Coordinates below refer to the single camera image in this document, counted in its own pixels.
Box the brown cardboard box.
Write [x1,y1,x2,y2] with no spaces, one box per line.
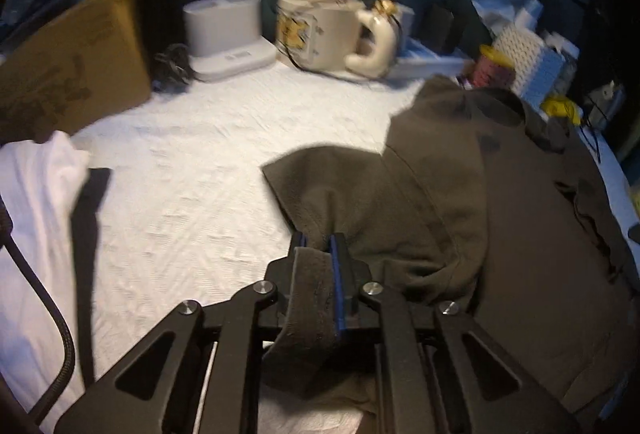
[0,0,153,145]

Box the white knit tissue box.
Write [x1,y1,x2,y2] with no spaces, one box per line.
[492,24,568,109]

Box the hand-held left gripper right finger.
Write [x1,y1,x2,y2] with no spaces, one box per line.
[327,233,583,434]

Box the white power strip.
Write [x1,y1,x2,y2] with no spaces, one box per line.
[390,36,473,77]

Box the black charging cable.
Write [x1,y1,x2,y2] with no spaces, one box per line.
[580,98,603,162]

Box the black power adapter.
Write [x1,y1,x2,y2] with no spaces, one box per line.
[422,4,456,52]

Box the tangled black cable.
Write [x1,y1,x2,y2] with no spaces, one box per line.
[152,42,196,92]

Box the yellow snack packet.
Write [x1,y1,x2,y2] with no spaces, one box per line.
[542,96,583,125]

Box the white textured tablecloth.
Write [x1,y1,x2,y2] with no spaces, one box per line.
[50,58,640,434]

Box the white crumpled tissue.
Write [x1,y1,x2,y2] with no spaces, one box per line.
[470,0,543,34]

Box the white charger plug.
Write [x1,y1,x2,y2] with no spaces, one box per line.
[395,4,416,39]

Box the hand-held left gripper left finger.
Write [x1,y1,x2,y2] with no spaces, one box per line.
[52,231,311,434]

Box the red jar yellow lid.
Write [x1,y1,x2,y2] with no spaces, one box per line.
[472,44,516,89]

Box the olive printed t-shirt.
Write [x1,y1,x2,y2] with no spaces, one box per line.
[260,74,640,420]

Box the black flexible hose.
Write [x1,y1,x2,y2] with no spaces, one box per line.
[0,199,76,434]

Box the cream printed mug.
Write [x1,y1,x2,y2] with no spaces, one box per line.
[276,0,401,79]

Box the white folded cloth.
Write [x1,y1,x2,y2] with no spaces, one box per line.
[0,131,91,434]

